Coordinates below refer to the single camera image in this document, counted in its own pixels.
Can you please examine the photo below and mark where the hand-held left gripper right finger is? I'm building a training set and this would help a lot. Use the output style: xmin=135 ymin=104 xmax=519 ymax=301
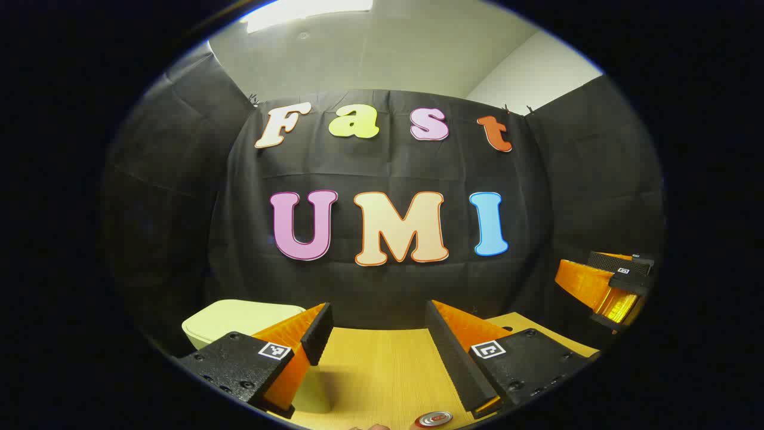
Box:
xmin=425 ymin=300 xmax=600 ymax=420

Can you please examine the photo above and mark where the black backdrop cloth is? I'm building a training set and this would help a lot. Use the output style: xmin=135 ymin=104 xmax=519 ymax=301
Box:
xmin=98 ymin=45 xmax=666 ymax=359

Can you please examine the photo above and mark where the wooden desktop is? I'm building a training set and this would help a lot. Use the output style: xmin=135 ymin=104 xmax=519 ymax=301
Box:
xmin=266 ymin=311 xmax=600 ymax=430

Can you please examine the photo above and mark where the pale green garbage bin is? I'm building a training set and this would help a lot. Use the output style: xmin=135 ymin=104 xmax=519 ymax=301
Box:
xmin=181 ymin=299 xmax=333 ymax=414

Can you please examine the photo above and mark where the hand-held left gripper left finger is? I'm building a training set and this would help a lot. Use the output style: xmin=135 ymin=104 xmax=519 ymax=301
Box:
xmin=176 ymin=302 xmax=335 ymax=420

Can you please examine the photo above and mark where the red pop can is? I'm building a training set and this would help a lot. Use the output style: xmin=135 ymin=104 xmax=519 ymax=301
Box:
xmin=414 ymin=411 xmax=454 ymax=429

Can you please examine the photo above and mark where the ceiling light panel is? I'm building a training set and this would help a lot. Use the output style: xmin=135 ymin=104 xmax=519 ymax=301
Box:
xmin=245 ymin=0 xmax=374 ymax=33

